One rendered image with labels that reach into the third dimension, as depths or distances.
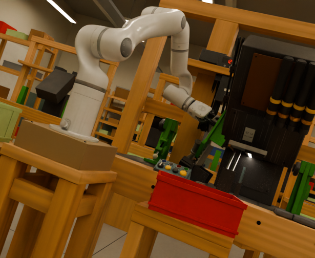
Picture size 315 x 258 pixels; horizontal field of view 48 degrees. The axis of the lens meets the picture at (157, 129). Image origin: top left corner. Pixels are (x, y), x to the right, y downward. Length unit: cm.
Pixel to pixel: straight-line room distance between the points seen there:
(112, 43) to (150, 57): 101
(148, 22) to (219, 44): 80
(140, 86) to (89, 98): 98
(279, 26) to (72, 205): 158
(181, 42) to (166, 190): 83
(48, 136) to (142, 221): 43
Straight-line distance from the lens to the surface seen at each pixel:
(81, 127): 130
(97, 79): 130
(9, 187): 132
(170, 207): 121
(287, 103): 153
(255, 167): 186
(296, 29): 224
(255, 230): 148
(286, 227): 148
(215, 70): 204
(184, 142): 211
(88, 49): 136
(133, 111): 223
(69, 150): 121
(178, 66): 181
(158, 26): 154
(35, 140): 128
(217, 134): 172
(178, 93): 187
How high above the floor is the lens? 102
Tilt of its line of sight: 2 degrees up
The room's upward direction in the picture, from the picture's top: 19 degrees clockwise
